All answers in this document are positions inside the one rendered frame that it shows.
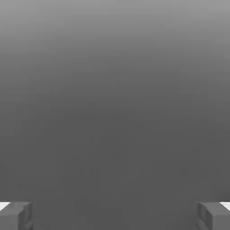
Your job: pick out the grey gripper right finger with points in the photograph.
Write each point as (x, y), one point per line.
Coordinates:
(215, 216)

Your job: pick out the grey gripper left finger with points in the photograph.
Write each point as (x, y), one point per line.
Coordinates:
(14, 216)

